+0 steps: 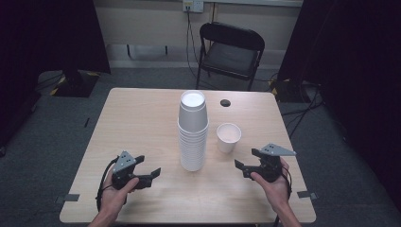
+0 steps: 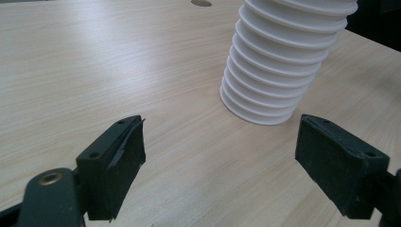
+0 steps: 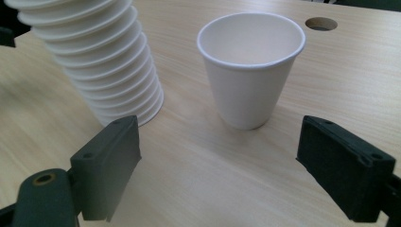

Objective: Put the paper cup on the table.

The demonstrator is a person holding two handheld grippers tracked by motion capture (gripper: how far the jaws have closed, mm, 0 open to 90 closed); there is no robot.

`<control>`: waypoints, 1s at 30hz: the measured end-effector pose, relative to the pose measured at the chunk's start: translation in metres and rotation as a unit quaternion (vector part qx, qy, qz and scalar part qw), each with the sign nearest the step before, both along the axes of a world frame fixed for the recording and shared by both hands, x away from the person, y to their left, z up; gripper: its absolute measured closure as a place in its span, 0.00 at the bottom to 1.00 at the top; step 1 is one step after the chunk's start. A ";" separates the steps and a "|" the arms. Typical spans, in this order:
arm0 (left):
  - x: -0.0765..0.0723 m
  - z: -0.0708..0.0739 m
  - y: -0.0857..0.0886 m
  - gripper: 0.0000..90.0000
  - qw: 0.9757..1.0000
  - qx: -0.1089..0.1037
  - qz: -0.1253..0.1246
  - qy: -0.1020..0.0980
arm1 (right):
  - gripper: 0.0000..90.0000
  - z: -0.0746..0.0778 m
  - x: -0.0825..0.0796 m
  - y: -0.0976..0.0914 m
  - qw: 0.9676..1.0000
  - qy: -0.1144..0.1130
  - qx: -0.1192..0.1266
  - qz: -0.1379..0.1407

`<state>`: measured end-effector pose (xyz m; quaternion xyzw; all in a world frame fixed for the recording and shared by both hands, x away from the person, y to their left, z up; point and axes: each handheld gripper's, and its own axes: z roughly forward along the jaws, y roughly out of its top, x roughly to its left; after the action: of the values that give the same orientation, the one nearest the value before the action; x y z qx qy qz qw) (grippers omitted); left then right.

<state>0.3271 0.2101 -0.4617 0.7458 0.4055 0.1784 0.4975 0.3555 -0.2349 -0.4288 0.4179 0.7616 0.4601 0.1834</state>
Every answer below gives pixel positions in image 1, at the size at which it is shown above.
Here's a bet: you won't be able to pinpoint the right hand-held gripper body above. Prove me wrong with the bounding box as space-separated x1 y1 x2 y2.
252 143 297 183

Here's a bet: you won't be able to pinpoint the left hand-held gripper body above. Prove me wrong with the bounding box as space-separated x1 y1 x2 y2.
111 150 152 191

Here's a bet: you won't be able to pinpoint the single white foam cup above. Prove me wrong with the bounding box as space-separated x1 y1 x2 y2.
216 122 243 154

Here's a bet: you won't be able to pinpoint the stack of white foam cups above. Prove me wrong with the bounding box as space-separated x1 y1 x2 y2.
177 90 210 173

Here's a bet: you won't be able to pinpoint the person's right hand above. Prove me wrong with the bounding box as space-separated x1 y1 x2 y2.
251 156 291 213

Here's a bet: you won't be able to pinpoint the person's left hand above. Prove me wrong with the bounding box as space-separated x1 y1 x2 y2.
99 169 140 217

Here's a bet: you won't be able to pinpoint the grey tape strip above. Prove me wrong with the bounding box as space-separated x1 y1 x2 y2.
296 190 319 201
55 193 80 204

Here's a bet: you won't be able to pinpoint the black floor box yellow tape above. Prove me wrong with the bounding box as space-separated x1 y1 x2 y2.
270 79 305 104

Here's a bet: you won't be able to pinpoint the black stand base yellow tape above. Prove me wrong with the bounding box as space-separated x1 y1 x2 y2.
49 69 101 98

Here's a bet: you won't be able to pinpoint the black folding chair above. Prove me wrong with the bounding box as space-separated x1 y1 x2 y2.
196 22 266 92

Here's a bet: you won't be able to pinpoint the dark curtain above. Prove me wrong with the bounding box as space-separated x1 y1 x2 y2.
0 0 112 149
277 0 401 211

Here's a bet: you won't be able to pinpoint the right hand-held gripper black cable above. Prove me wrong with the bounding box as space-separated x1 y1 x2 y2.
273 168 293 227

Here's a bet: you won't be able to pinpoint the hand-held gripper black cable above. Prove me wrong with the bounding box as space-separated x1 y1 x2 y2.
273 168 293 227
96 156 120 212

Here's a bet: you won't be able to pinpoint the left hand-held gripper black cable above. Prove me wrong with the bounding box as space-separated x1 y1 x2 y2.
96 156 120 212

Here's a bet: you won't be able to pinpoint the black floor cables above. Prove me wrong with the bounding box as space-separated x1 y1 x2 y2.
280 79 325 140

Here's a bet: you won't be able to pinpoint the grey metal wall plate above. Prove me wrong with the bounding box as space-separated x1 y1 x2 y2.
127 44 168 61

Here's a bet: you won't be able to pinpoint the black cable from wall socket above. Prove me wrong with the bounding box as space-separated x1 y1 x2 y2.
184 6 202 81

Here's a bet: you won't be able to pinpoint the white wall socket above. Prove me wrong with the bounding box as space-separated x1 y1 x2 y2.
183 0 204 13

